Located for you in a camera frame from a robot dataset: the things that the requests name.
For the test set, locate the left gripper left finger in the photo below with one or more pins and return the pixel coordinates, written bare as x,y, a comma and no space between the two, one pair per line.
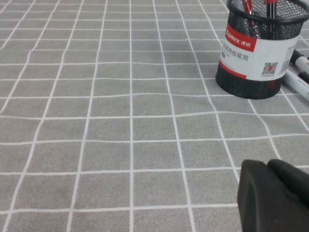
265,207

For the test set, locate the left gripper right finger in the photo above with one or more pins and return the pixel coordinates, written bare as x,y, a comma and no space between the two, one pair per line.
292,178

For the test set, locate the black pen red cap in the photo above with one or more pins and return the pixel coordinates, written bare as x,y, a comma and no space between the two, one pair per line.
270,2

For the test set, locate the black mesh pen holder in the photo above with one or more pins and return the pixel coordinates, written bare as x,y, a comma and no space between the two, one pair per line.
260,55

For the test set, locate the red gel pen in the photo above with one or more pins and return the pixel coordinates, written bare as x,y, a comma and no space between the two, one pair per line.
246,6

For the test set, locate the white paint marker silver cap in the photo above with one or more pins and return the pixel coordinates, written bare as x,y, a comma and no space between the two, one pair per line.
297,83

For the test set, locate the long white marker black cap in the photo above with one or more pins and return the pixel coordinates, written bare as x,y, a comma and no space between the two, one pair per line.
301,61

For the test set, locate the grey checked tablecloth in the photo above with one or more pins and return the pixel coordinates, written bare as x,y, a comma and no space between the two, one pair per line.
120,120

